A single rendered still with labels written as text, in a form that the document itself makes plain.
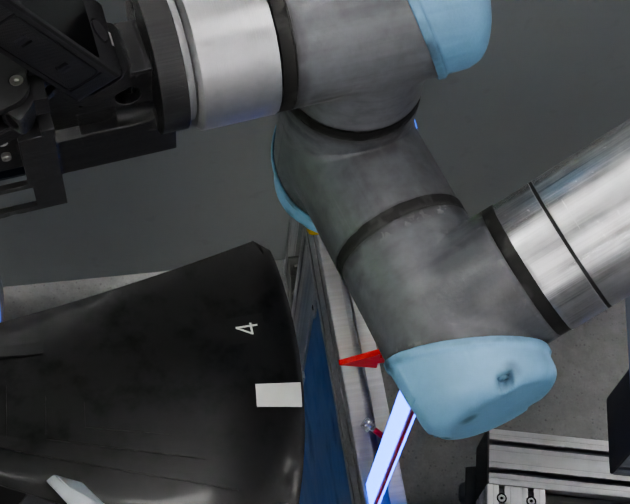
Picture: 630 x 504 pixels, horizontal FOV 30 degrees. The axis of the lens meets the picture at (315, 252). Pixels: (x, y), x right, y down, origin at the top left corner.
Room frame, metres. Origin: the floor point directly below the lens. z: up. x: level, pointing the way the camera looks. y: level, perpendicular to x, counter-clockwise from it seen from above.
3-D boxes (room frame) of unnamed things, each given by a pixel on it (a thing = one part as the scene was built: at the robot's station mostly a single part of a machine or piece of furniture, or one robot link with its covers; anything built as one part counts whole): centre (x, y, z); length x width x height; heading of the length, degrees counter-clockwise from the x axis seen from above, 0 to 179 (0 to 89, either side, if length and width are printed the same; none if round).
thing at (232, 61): (0.36, 0.06, 1.49); 0.08 x 0.05 x 0.08; 27
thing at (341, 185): (0.38, -0.01, 1.38); 0.11 x 0.08 x 0.11; 32
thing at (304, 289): (0.68, -0.01, 0.39); 0.04 x 0.04 x 0.78; 17
